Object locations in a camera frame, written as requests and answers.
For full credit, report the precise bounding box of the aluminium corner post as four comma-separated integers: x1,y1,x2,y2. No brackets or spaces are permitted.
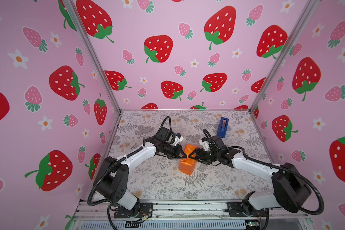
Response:
249,0,319,115
63,0,122,115

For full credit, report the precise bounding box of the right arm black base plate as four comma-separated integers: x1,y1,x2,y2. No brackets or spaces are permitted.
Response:
226,202,266,218

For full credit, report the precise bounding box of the blue tape dispenser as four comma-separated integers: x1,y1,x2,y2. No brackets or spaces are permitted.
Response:
217,117,229,138

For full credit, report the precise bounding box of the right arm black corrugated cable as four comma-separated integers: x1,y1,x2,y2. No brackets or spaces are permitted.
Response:
241,149,325,216

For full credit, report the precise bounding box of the right aluminium corner post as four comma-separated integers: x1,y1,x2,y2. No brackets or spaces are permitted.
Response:
249,0,319,115

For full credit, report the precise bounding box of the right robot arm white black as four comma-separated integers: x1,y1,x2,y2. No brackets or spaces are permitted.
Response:
189,149,311,216

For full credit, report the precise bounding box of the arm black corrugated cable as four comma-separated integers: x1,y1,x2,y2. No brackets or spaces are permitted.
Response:
87,146,144,207
241,149,325,216

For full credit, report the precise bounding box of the yellow orange wrapping paper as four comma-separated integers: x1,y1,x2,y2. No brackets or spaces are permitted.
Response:
179,144,197,175

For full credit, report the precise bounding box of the left aluminium corner post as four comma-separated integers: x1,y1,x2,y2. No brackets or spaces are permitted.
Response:
63,0,122,115

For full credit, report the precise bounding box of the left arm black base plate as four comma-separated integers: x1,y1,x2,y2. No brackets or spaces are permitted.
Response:
113,202,153,219

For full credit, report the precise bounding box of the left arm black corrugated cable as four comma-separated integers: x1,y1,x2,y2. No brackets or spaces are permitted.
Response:
87,146,144,207

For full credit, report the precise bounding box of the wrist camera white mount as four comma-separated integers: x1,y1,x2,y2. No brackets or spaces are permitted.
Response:
172,133,184,146
199,138,211,151

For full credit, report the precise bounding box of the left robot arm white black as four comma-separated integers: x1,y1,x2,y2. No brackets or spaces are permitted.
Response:
93,134,186,211

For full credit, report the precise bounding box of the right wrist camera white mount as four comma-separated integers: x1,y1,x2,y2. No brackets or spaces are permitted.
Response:
199,138,211,151

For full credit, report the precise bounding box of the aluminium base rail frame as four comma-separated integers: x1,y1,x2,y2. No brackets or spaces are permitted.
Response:
66,200,316,230

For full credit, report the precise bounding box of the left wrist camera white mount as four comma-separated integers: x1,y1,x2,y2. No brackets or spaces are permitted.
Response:
172,133,184,146

